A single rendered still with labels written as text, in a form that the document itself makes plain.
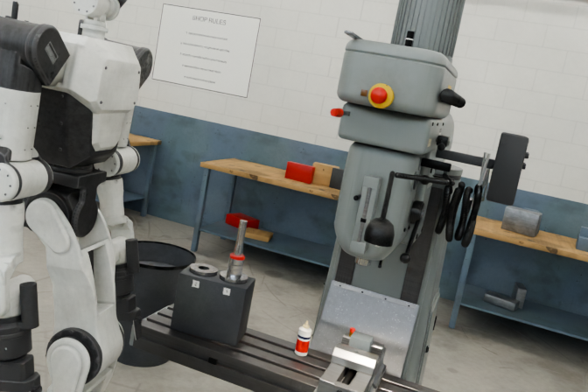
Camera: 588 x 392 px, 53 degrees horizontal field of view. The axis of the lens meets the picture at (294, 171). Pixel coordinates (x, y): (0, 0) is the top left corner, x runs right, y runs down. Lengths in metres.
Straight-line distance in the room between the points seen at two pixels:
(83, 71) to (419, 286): 1.32
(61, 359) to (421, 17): 1.35
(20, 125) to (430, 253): 1.37
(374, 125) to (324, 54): 4.61
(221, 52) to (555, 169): 3.54
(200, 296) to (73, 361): 0.50
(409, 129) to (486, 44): 4.39
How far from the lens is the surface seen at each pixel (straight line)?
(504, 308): 5.50
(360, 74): 1.50
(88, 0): 1.47
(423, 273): 2.12
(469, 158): 1.97
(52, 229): 1.50
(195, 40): 6.75
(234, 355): 1.87
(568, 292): 6.09
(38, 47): 1.29
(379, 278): 2.15
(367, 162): 1.63
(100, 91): 1.40
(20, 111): 1.32
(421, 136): 1.56
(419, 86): 1.47
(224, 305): 1.89
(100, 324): 1.57
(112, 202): 1.74
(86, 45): 1.39
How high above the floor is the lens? 1.74
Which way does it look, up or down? 8 degrees down
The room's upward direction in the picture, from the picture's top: 11 degrees clockwise
